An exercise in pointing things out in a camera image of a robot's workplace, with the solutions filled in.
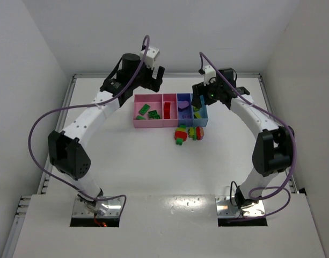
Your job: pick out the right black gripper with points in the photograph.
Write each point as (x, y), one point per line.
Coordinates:
(200, 91)

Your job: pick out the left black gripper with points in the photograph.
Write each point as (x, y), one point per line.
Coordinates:
(151, 78)

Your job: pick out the purple arch lego brick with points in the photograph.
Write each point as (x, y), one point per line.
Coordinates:
(183, 105)

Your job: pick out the lime lego brick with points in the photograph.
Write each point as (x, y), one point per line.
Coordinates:
(197, 115)

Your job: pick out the red lego brick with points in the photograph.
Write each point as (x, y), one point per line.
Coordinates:
(167, 110)

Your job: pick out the thin green lego brick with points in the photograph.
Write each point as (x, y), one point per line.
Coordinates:
(144, 109)

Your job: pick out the green square lego brick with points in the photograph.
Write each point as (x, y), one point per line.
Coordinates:
(153, 114)

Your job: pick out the green and lime lego stack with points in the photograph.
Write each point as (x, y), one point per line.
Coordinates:
(140, 117)

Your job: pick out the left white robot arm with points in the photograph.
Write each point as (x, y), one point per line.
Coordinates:
(67, 147)

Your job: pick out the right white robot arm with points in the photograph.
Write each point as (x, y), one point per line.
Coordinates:
(273, 149)

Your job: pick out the purple-blue bin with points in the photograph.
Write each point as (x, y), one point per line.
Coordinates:
(181, 120)

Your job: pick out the light blue bin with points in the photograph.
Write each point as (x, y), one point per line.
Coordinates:
(203, 113)

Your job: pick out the large pink bin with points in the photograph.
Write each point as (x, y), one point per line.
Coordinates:
(155, 102)

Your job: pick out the small pink bin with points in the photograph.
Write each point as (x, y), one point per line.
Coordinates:
(173, 122)

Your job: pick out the red lime purple lego cluster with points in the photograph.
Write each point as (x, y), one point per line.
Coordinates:
(196, 133)

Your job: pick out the red oval lime lego cluster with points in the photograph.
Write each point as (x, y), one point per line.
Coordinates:
(180, 134)

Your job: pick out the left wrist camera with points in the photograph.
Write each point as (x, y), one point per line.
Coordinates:
(149, 59)

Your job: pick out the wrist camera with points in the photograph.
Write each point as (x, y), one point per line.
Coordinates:
(209, 74)
(149, 59)

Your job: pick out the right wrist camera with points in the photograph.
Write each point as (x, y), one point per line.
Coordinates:
(209, 74)

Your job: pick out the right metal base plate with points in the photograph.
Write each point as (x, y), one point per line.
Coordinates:
(229, 215)

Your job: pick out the metal base plate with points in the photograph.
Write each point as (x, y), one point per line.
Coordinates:
(229, 215)
(101, 214)

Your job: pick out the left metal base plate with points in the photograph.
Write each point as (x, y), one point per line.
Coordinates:
(101, 214)

